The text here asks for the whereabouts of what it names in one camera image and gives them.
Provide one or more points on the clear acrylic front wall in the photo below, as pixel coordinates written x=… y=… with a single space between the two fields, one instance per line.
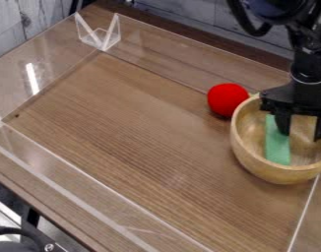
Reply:
x=91 y=211

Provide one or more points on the small green object behind bowl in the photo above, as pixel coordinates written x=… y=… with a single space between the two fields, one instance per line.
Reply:
x=254 y=95

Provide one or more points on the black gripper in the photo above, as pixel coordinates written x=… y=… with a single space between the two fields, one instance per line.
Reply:
x=293 y=98

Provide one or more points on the clear acrylic corner bracket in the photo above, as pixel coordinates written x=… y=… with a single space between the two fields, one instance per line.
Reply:
x=99 y=38

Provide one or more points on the red ball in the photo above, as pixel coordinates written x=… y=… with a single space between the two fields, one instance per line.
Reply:
x=225 y=97

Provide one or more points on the green rectangular block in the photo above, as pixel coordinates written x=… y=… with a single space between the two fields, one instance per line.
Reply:
x=277 y=148

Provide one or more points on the light wooden bowl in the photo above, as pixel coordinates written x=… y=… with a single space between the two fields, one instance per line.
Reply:
x=248 y=145

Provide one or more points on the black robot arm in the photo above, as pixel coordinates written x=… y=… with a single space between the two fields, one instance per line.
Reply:
x=300 y=16

